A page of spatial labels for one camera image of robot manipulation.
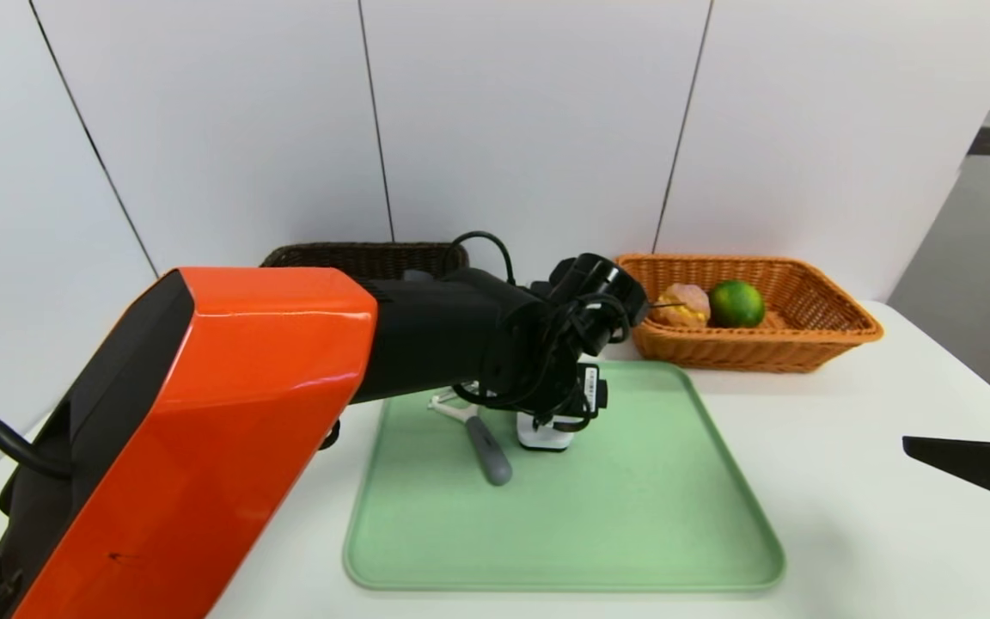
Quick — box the light green plastic tray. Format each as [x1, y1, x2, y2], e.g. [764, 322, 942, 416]
[343, 359, 786, 593]

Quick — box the green lime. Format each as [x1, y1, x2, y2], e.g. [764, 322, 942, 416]
[708, 279, 767, 328]

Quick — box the dark brown wicker basket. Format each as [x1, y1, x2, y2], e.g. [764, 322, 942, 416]
[260, 242, 472, 283]

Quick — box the pink and yellow bread bun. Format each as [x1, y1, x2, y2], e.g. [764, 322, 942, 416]
[651, 283, 712, 328]

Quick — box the orange wicker basket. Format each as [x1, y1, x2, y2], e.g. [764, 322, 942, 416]
[615, 253, 884, 373]

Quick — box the white peeler with grey handle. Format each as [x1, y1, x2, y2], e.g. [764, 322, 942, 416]
[428, 389, 514, 487]

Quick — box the white rectangular plastic case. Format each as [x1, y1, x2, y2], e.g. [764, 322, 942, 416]
[516, 411, 574, 453]

